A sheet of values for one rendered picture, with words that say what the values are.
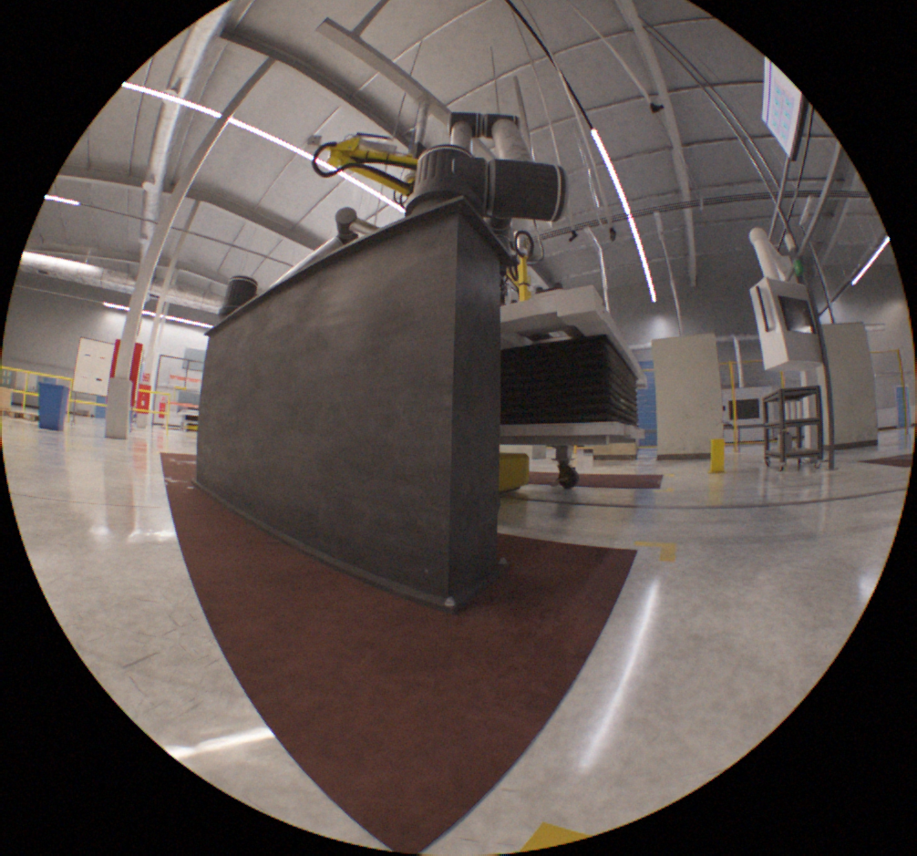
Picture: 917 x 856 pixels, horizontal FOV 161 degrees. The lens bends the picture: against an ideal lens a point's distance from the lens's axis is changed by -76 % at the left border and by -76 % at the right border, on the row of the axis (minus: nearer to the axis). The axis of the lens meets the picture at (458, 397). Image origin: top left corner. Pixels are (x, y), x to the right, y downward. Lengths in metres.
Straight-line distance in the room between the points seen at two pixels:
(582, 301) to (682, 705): 1.02
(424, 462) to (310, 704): 0.49
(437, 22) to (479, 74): 2.06
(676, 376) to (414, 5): 10.43
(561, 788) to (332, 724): 0.26
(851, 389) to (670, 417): 3.66
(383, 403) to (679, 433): 5.45
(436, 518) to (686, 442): 5.43
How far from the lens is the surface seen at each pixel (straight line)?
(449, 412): 0.64
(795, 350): 3.35
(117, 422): 5.91
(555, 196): 1.06
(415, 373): 0.70
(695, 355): 6.05
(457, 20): 10.29
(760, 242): 3.98
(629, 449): 6.02
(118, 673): 0.59
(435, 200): 0.95
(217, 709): 0.51
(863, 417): 7.01
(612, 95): 11.42
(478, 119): 1.87
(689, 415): 5.89
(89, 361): 9.17
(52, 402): 6.27
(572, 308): 1.08
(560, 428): 1.33
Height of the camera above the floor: 0.35
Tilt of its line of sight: 7 degrees up
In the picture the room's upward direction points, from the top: 1 degrees clockwise
